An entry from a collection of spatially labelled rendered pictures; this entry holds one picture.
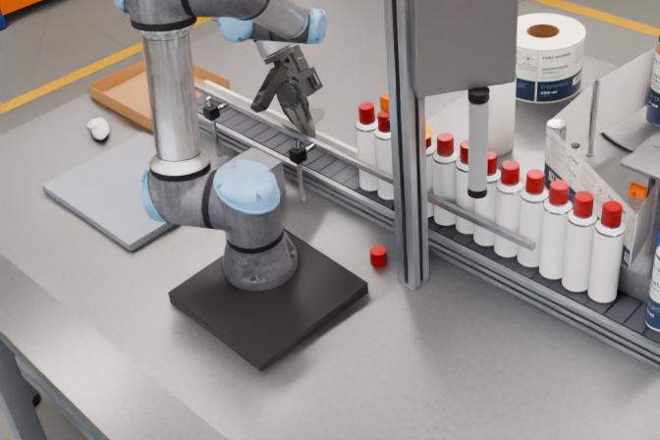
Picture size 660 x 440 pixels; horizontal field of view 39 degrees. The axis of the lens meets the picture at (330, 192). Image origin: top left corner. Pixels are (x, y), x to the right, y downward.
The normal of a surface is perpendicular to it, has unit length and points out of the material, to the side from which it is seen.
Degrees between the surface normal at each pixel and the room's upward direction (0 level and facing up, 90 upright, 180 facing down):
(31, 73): 0
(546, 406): 0
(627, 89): 90
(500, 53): 90
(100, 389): 0
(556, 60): 90
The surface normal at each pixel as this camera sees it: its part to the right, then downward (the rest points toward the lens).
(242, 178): 0.04, -0.75
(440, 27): 0.18, 0.56
